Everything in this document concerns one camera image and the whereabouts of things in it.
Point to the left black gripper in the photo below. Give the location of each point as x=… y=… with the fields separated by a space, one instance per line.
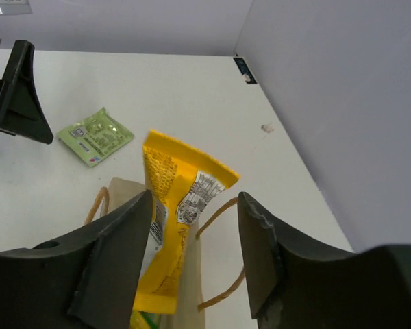
x=20 y=110

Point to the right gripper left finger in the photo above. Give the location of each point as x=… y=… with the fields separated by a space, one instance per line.
x=84 y=279

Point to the left blue corner label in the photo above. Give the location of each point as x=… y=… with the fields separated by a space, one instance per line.
x=244 y=70

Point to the green mint sachet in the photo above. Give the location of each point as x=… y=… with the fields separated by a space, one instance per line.
x=96 y=137

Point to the brown paper bag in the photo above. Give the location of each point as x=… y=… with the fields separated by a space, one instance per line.
x=191 y=307

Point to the green yellow snack bag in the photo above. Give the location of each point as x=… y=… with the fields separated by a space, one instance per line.
x=144 y=320

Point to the yellow snack bar wrapper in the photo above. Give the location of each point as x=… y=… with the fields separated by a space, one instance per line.
x=182 y=180

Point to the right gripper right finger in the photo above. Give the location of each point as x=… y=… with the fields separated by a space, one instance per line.
x=296 y=281

